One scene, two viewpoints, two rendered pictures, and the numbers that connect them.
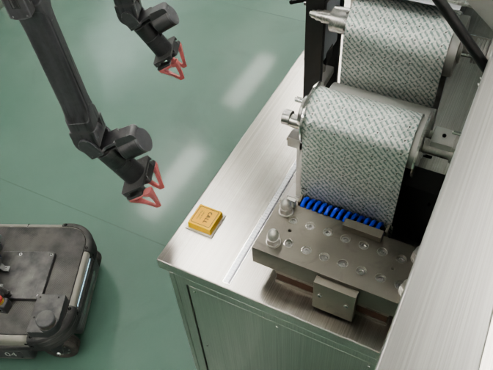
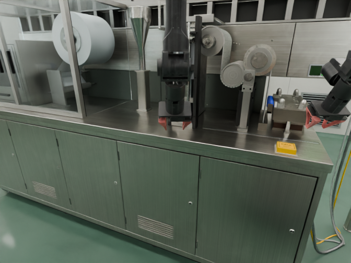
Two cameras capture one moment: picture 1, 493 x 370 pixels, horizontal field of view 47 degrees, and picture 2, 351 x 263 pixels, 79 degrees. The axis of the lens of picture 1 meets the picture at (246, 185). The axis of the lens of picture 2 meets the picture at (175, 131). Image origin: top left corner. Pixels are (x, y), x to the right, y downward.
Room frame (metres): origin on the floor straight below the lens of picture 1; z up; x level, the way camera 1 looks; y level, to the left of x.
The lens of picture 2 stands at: (1.52, 0.86, 1.30)
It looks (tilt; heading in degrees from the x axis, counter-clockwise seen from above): 21 degrees down; 263
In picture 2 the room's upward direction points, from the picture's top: straight up
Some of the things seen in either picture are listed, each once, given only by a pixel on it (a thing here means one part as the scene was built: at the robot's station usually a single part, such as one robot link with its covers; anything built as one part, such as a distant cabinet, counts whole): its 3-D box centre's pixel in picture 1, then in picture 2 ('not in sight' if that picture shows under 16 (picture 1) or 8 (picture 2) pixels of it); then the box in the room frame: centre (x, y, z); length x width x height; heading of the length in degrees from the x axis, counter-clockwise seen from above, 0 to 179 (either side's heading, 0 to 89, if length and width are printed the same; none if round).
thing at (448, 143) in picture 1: (446, 139); not in sight; (0.83, -0.42, 1.28); 0.06 x 0.05 x 0.02; 60
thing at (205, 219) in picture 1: (205, 219); (285, 147); (0.95, 0.12, 0.91); 0.07 x 0.07 x 0.02; 60
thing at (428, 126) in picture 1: (422, 144); not in sight; (0.85, -0.38, 1.25); 0.15 x 0.01 x 0.15; 150
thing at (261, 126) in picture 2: not in sight; (262, 119); (0.86, -0.24, 0.92); 0.28 x 0.04 x 0.04; 60
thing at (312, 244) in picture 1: (342, 258); (288, 106); (0.74, -0.21, 1.00); 0.40 x 0.16 x 0.06; 60
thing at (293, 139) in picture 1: (300, 157); (246, 101); (1.03, -0.15, 1.05); 0.06 x 0.05 x 0.31; 60
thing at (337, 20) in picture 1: (344, 20); (208, 42); (1.20, -0.27, 1.33); 0.06 x 0.06 x 0.06; 60
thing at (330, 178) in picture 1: (348, 186); (268, 85); (0.86, -0.24, 1.11); 0.23 x 0.01 x 0.18; 60
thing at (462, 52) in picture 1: (476, 51); not in sight; (1.05, -0.54, 1.33); 0.07 x 0.07 x 0.07; 60
